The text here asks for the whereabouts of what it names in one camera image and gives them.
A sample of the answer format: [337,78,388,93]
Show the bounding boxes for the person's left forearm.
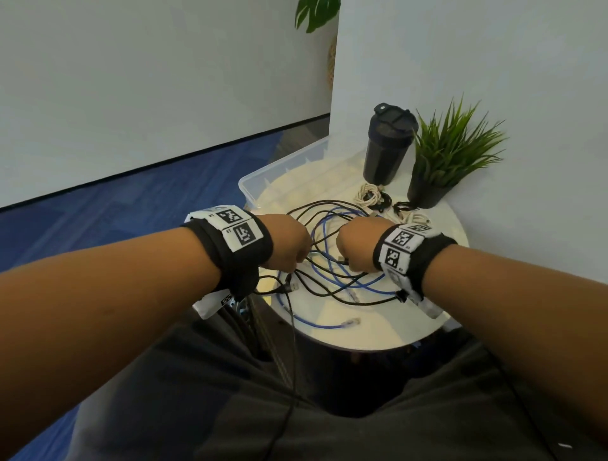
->
[0,227,223,450]

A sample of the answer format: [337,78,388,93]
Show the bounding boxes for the person's right hand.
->
[336,217,396,274]

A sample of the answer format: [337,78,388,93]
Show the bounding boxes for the thin cream cable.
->
[353,182,386,209]

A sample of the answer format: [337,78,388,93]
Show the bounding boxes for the clear plastic storage bin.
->
[237,135,334,213]

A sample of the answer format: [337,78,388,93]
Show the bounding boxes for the person's right forearm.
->
[421,244,608,440]

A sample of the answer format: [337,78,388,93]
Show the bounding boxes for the person's left hand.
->
[256,213,313,274]

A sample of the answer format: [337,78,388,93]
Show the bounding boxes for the thick white usb cable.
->
[398,210,433,227]

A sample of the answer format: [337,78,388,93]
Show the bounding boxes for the large leafy green plant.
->
[294,0,342,34]

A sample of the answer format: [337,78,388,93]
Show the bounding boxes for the person's dark trousers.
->
[66,303,608,461]

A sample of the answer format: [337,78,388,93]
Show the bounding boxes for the black tumbler with lid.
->
[362,102,421,187]

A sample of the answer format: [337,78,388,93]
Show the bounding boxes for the round white table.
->
[250,156,471,354]

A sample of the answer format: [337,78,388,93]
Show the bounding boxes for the small potted grass plant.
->
[407,96,508,210]

